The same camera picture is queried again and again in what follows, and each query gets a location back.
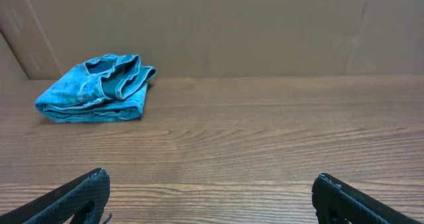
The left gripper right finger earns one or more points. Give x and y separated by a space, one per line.
337 202

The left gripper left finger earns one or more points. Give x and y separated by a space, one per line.
81 201

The folded blue denim shorts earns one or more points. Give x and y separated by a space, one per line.
107 88

